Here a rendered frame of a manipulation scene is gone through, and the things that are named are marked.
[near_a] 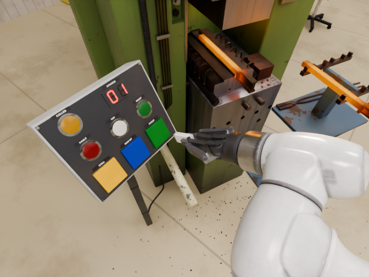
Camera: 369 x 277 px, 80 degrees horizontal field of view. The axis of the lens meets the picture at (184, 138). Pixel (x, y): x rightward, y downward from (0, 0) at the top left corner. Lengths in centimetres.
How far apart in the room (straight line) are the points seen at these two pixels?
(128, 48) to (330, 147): 70
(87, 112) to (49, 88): 226
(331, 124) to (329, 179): 100
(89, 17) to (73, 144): 79
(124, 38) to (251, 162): 61
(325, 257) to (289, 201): 8
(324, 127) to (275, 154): 95
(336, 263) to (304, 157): 15
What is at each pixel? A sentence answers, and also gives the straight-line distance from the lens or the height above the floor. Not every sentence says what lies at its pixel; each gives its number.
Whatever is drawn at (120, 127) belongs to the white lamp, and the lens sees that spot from 66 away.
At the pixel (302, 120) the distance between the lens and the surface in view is 133.
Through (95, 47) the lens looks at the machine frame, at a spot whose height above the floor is 94.
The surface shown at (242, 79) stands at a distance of 100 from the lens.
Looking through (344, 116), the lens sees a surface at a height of 71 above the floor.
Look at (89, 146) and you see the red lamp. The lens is 63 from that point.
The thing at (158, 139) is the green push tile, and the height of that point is 100.
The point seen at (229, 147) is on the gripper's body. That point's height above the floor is 119.
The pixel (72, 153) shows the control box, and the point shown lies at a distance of 63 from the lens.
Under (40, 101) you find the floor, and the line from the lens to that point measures 274.
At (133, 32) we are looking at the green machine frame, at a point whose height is 120.
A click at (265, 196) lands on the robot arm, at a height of 125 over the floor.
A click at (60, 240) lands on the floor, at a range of 181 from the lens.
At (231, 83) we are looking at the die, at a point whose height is 96.
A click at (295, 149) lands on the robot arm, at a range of 41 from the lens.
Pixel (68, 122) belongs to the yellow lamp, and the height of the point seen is 117.
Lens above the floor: 158
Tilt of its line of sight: 53 degrees down
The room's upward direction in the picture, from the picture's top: straight up
